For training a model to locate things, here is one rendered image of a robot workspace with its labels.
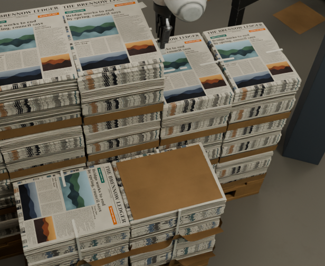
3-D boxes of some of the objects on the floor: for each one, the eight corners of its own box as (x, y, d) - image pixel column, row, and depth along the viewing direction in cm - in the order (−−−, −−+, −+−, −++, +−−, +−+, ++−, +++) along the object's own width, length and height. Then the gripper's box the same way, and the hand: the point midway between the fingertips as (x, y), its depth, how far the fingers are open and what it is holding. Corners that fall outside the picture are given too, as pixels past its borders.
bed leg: (218, 104, 292) (238, 11, 240) (211, 98, 295) (230, 5, 242) (225, 100, 295) (246, 7, 242) (218, 94, 298) (238, 1, 245)
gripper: (148, -11, 165) (145, 44, 184) (159, 12, 158) (155, 66, 176) (169, -13, 167) (164, 40, 186) (181, 9, 160) (175, 63, 178)
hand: (161, 46), depth 178 cm, fingers closed
